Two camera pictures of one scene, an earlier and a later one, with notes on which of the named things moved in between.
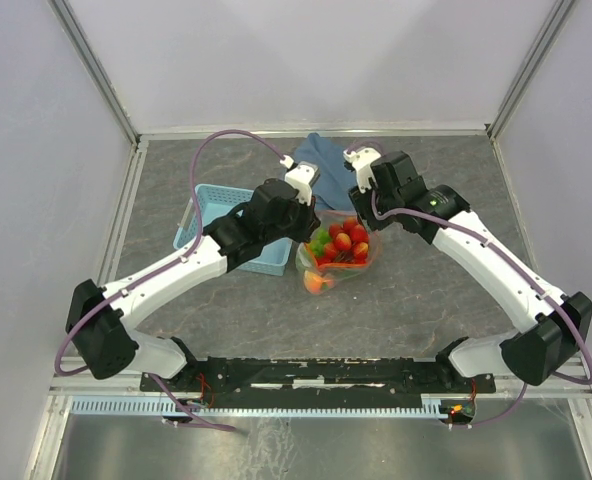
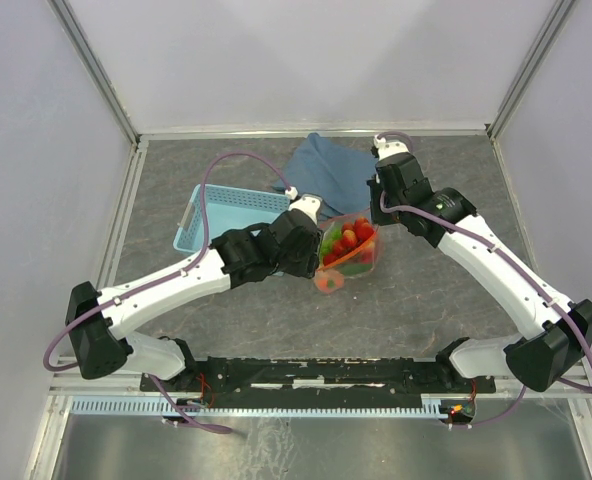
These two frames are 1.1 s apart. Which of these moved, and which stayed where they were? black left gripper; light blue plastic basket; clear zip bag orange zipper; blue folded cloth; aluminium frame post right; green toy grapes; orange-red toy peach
Moved: orange-red toy peach; green toy grapes; black left gripper
Stayed: blue folded cloth; clear zip bag orange zipper; aluminium frame post right; light blue plastic basket
